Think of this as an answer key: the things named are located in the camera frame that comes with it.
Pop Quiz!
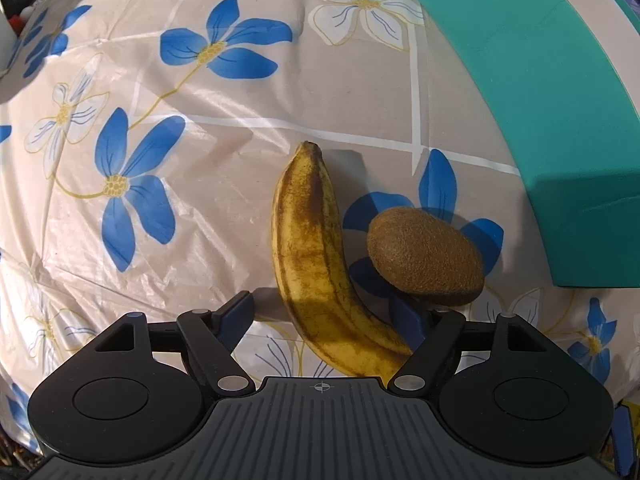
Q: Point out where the brown kiwi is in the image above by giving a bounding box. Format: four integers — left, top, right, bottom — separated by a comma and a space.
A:
366, 206, 486, 307

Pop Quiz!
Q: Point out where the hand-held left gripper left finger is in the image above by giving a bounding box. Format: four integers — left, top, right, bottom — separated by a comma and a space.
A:
94, 290, 257, 396

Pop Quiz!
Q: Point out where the spotted yellow banana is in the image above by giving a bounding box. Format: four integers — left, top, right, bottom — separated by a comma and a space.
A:
271, 141, 416, 378

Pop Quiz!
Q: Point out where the blue floral tablecloth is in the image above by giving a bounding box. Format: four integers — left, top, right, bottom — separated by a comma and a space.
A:
0, 0, 640, 461

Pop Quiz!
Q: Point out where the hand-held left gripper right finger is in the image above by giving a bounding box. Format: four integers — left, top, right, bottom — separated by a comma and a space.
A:
387, 292, 548, 395

